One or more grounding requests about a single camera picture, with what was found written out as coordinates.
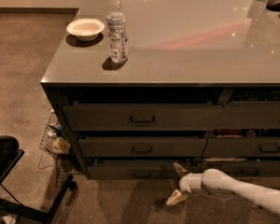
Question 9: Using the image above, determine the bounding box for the grey drawer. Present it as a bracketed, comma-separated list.
[220, 103, 280, 129]
[63, 104, 223, 132]
[203, 137, 280, 158]
[77, 136, 207, 157]
[86, 159, 200, 181]
[198, 160, 280, 177]

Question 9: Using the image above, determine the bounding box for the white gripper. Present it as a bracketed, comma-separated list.
[166, 162, 203, 206]

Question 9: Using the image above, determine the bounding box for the clear plastic water bottle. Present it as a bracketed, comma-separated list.
[105, 0, 128, 63]

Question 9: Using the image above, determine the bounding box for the wire basket with clutter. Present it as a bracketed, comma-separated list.
[38, 111, 70, 188]

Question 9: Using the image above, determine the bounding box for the dark grey drawer cabinet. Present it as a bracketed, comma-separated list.
[42, 0, 280, 178]

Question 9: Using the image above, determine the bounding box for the white paper bowl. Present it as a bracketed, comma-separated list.
[66, 19, 105, 42]

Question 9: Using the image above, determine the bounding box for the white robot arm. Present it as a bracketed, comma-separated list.
[166, 162, 280, 217]

